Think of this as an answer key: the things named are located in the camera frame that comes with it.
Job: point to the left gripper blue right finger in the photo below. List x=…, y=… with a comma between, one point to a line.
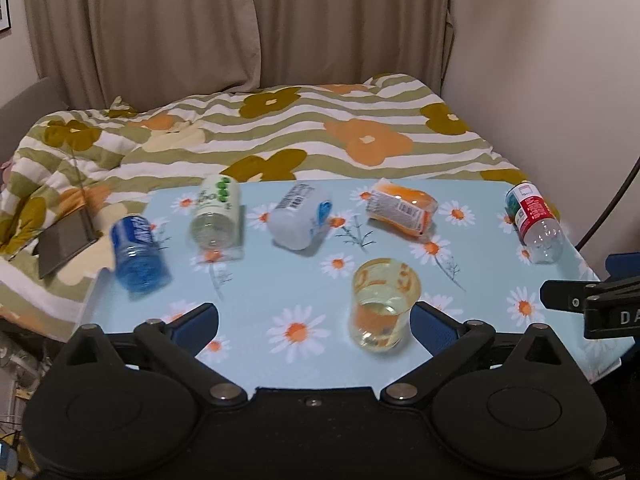
x=453, y=346

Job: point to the light blue daisy tablecloth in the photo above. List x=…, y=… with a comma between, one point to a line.
x=283, y=316

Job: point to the framed wall picture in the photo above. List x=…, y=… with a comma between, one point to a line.
x=5, y=20

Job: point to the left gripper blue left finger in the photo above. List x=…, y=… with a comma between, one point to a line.
x=173, y=348

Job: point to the green dotted cut cup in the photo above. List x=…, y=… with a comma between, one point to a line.
x=216, y=216

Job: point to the red label clear cup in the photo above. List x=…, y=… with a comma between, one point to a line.
x=538, y=229

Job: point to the grey headboard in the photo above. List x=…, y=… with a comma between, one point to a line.
x=22, y=112

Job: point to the striped floral blanket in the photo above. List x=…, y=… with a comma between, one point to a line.
x=390, y=126

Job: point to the orange label cut cup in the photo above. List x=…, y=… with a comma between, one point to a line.
x=408, y=210

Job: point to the blue cut bottle cup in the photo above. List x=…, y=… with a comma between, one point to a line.
x=139, y=263

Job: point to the beige curtain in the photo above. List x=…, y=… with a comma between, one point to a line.
x=152, y=52

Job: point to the yellow orange cut cup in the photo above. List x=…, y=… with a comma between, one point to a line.
x=383, y=292

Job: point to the white blue label cup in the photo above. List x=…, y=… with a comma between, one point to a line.
x=300, y=216

